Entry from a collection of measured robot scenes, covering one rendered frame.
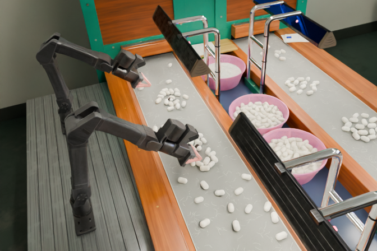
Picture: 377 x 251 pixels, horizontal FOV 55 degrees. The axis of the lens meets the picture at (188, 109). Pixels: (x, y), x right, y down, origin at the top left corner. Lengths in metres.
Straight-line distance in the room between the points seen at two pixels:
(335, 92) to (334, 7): 2.16
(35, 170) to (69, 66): 1.55
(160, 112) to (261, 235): 0.77
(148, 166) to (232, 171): 0.32
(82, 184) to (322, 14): 3.12
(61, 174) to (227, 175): 0.69
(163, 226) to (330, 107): 0.97
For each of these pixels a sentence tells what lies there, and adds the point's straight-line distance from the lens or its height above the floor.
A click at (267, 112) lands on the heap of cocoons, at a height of 0.72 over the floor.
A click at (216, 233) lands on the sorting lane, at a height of 0.74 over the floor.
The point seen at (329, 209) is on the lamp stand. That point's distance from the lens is 0.83.
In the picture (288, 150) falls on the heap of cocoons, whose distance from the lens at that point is 1.50.
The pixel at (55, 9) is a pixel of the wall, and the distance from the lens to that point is 2.92.
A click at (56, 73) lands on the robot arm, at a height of 0.96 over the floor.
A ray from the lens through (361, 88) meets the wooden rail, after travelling 1.91.
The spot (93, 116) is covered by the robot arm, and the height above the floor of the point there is 1.11.
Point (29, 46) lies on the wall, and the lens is 3.02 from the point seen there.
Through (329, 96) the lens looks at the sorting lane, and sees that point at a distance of 1.86.
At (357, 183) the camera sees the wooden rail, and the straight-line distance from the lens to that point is 1.44.
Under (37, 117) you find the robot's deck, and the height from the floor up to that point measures 0.67.
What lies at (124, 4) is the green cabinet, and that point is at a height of 1.08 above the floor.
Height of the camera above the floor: 1.75
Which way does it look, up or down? 36 degrees down
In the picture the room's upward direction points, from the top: 4 degrees counter-clockwise
